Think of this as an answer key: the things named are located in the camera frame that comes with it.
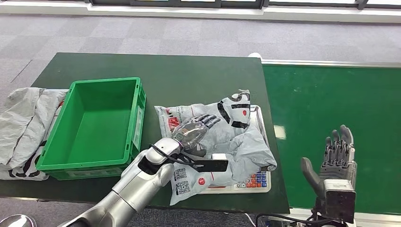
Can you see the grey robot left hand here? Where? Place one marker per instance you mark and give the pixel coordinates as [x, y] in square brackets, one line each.
[191, 133]

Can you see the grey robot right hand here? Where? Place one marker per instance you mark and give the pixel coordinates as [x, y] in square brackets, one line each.
[336, 164]

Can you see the grey courier parcel with red print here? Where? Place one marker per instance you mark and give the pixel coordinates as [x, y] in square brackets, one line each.
[238, 147]

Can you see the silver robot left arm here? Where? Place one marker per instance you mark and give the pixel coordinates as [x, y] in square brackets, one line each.
[134, 188]

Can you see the steel scale pan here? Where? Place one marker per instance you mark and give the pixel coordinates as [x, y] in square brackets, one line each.
[258, 122]

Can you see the white electronic weighing scale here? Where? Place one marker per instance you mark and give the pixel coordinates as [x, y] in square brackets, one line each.
[253, 185]

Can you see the green plastic crate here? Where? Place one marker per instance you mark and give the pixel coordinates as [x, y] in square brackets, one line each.
[94, 122]

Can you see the crumpled grey courier bag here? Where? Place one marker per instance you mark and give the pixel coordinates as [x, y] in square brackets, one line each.
[25, 125]

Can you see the shiny silver dome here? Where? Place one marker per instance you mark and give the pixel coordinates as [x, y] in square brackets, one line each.
[15, 221]

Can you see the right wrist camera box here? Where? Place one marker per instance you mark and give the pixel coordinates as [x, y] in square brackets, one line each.
[340, 200]

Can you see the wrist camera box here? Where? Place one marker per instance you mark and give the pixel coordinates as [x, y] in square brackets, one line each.
[213, 164]
[340, 200]

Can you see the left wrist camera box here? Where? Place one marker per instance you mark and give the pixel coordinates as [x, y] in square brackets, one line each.
[213, 164]

